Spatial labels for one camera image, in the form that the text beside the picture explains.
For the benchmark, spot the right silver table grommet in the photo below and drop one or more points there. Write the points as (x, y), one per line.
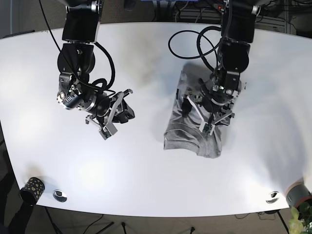
(272, 197)

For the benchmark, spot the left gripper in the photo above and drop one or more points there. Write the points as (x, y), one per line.
(210, 113)

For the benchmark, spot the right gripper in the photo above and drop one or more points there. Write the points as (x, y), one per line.
(109, 110)

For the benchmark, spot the left silver table grommet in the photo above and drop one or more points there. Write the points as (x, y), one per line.
(59, 196)

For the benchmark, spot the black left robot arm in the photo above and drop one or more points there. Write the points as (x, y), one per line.
(237, 34)

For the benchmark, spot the grey T-shirt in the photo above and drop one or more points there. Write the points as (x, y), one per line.
(182, 132)

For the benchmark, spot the grey plant pot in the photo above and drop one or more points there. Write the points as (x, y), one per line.
(297, 194)

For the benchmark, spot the silver table grommet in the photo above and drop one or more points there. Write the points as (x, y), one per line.
(59, 196)
(272, 197)

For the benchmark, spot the black dotted cup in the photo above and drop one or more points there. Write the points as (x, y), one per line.
(31, 192)

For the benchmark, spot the green potted plant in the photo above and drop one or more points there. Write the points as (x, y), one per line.
(301, 221)

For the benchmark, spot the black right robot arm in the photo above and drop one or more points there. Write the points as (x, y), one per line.
(76, 61)

